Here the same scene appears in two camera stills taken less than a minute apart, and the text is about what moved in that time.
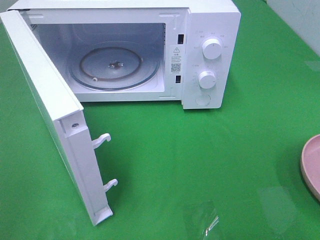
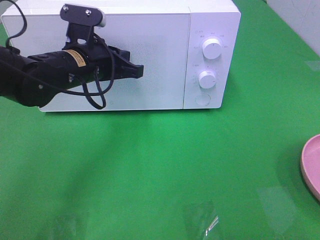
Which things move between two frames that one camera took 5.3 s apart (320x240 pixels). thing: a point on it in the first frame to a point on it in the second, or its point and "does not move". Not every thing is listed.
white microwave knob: [207, 79] does not move
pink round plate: [310, 162] does not move
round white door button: [202, 99] does not move
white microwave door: [63, 113] to [161, 43]
